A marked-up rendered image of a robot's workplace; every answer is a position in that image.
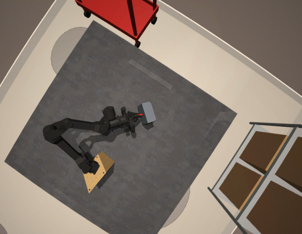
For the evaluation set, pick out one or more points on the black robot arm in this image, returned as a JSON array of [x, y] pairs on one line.
[[52, 133]]

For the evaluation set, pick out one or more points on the grey panel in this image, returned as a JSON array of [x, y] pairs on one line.
[[147, 111]]

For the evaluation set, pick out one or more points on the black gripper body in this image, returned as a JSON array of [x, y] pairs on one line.
[[125, 119]]

